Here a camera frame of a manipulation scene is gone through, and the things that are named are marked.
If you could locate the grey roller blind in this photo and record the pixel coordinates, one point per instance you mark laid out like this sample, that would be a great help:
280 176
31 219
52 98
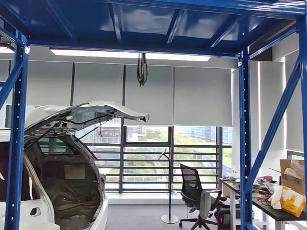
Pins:
203 95
96 82
48 82
148 101
293 127

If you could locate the black window railing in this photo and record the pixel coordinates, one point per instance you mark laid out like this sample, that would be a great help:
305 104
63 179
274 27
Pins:
146 145

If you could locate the white car body shell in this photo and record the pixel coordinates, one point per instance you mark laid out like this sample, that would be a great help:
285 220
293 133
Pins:
100 106

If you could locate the black mesh office chair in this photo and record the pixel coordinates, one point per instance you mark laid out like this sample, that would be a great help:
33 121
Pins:
189 184

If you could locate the blue steel shelving rack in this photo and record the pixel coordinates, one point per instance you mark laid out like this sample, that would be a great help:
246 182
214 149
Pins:
144 19

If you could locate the long ceiling light bar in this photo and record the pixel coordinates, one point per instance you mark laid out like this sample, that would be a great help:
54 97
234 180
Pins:
96 53

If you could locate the black pole floor stand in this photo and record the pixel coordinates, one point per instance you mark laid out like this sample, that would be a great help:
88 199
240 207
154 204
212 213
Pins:
169 219

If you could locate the grey jacket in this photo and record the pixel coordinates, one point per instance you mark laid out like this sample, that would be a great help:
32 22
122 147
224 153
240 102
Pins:
205 206

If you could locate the small clear bottle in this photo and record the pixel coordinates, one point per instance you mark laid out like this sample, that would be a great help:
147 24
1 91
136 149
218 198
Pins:
235 173

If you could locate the black equipment case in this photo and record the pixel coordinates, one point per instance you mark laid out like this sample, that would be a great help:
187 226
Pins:
225 220

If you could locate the dark top desk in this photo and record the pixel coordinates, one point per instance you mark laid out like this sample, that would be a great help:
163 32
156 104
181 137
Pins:
268 212

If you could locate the open brown cardboard box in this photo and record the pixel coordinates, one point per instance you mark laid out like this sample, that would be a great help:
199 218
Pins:
291 184

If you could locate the yellow white plastic package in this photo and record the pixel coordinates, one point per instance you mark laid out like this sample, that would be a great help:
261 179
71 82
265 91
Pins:
293 203

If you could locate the rectangular ceiling lamp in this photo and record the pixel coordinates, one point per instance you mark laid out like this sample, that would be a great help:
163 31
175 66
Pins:
6 49

